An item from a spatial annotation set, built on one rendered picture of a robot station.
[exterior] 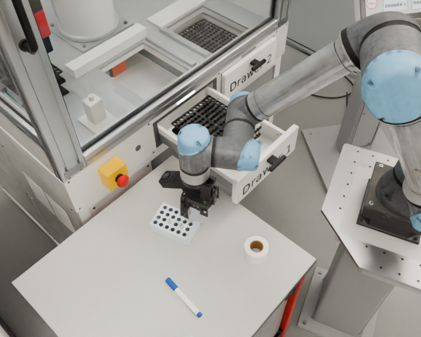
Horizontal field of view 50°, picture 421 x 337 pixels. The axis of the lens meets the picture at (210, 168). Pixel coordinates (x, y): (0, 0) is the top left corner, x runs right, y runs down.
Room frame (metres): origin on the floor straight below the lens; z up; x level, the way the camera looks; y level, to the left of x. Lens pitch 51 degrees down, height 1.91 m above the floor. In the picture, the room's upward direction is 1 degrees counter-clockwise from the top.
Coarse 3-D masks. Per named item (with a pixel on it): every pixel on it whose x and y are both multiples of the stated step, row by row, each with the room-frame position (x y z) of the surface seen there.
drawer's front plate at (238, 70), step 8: (272, 40) 1.39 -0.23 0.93; (264, 48) 1.35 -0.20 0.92; (272, 48) 1.38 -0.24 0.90; (248, 56) 1.30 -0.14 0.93; (256, 56) 1.31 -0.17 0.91; (264, 56) 1.35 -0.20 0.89; (272, 56) 1.39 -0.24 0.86; (240, 64) 1.25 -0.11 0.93; (248, 64) 1.28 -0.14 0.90; (264, 64) 1.35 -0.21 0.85; (224, 72) 1.21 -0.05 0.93; (232, 72) 1.22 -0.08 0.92; (240, 72) 1.25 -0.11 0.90; (248, 72) 1.28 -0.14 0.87; (256, 72) 1.32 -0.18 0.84; (224, 80) 1.20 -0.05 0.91; (232, 80) 1.22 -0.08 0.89; (240, 80) 1.25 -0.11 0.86; (248, 80) 1.29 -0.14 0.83; (224, 88) 1.19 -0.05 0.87; (232, 88) 1.22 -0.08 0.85
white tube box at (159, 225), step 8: (160, 208) 0.75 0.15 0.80; (168, 208) 0.75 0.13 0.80; (176, 208) 0.75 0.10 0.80; (160, 216) 0.72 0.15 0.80; (168, 216) 0.72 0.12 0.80; (176, 216) 0.72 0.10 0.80; (152, 224) 0.70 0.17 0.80; (160, 224) 0.70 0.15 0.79; (168, 224) 0.70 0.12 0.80; (176, 224) 0.70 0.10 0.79; (184, 224) 0.69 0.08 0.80; (192, 224) 0.69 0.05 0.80; (160, 232) 0.68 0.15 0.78; (168, 232) 0.67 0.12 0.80; (176, 232) 0.67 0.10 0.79; (184, 232) 0.67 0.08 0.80; (192, 232) 0.68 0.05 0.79; (176, 240) 0.66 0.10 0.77; (184, 240) 0.65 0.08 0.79
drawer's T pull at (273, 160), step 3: (270, 156) 0.85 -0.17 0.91; (273, 156) 0.85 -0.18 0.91; (282, 156) 0.85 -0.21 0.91; (285, 156) 0.85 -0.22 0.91; (267, 159) 0.84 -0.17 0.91; (270, 159) 0.84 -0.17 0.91; (273, 159) 0.84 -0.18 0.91; (276, 159) 0.84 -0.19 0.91; (279, 159) 0.84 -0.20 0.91; (282, 159) 0.84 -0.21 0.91; (270, 162) 0.83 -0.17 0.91; (273, 162) 0.83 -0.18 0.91; (276, 162) 0.82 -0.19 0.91; (279, 162) 0.83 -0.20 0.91; (273, 165) 0.81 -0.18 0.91; (276, 165) 0.82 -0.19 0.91; (270, 168) 0.80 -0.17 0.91; (273, 168) 0.80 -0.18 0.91; (270, 171) 0.80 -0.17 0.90
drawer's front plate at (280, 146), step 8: (296, 128) 0.94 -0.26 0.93; (280, 136) 0.91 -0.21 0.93; (288, 136) 0.91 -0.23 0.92; (296, 136) 0.95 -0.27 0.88; (272, 144) 0.88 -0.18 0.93; (280, 144) 0.89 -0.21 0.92; (288, 144) 0.92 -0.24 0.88; (264, 152) 0.85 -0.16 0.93; (272, 152) 0.86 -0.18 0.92; (280, 152) 0.89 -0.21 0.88; (288, 152) 0.93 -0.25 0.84; (264, 160) 0.83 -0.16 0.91; (264, 168) 0.84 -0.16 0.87; (240, 176) 0.77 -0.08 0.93; (248, 176) 0.78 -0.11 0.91; (256, 176) 0.81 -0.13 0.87; (264, 176) 0.84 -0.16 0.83; (240, 184) 0.75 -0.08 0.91; (256, 184) 0.81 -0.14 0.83; (232, 192) 0.76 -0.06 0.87; (240, 192) 0.75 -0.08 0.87; (248, 192) 0.78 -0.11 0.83; (232, 200) 0.75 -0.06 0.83; (240, 200) 0.76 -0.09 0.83
